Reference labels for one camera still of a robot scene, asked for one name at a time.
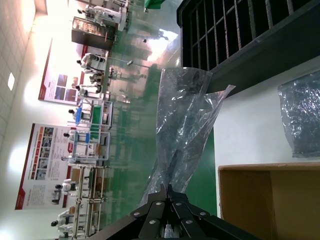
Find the clear antistatic plastic bag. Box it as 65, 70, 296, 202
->
138, 66, 237, 208

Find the dark headless robot torso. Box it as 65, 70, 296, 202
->
88, 71, 103, 83

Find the wall poster with red photos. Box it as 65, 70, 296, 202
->
37, 37, 87, 103

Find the dark server cabinet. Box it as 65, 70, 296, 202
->
70, 16, 118, 51

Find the blue plastic bin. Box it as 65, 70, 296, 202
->
74, 106, 85, 123

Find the green cloth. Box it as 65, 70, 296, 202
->
90, 104, 102, 126
143, 0, 166, 10

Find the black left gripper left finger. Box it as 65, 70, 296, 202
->
86, 185, 168, 240

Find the wall poster with photo strip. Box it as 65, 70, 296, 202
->
14, 122, 76, 211

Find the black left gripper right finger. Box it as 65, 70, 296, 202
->
167, 185, 261, 240

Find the shelf rack with blue bin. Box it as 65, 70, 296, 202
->
74, 98, 115, 130

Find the brown cardboard box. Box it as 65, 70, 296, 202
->
217, 162, 320, 240

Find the white robot workstation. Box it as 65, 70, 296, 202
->
83, 0, 131, 32

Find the flat empty antistatic bag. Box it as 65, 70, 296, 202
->
277, 71, 320, 159

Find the white pipe roller rack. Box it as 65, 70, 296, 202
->
74, 163, 108, 201
72, 197, 106, 238

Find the black slotted plastic container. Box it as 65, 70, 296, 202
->
175, 0, 320, 99

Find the long white table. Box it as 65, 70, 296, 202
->
99, 53, 151, 76

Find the white blue shelf rack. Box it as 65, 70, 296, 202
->
67, 129, 111, 162

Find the white humanoid robot black head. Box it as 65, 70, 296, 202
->
68, 108, 83, 121
74, 83, 101, 98
63, 132, 76, 148
76, 52, 106, 73
51, 209, 73, 233
61, 154, 76, 166
54, 179, 78, 198

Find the square ceiling light panel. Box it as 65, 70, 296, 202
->
7, 72, 17, 91

